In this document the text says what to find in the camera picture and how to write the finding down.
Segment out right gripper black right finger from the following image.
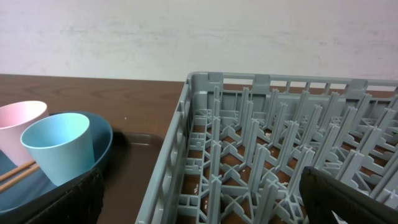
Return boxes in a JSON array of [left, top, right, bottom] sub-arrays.
[[299, 166, 397, 224]]

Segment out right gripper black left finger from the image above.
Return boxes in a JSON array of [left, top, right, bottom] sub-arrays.
[[0, 167, 105, 224]]

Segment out pink plastic cup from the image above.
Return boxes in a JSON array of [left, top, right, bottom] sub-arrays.
[[1, 101, 49, 166]]

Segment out grey plastic dishwasher rack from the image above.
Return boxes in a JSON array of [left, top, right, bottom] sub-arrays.
[[136, 72, 397, 223]]

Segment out dark blue plate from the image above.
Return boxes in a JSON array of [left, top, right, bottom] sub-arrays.
[[1, 111, 113, 213]]

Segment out light blue plastic cup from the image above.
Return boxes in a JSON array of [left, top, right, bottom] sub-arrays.
[[21, 113, 95, 186]]

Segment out brown plastic serving tray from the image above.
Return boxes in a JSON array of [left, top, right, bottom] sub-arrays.
[[98, 132, 164, 224]]

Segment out wooden chopstick left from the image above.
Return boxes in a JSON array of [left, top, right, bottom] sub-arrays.
[[1, 160, 38, 182]]

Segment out wooden chopstick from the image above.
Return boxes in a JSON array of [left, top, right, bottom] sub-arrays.
[[1, 160, 38, 182], [1, 165, 40, 193]]

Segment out wooden chopstick right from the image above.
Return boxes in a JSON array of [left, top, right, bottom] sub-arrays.
[[1, 165, 40, 193]]

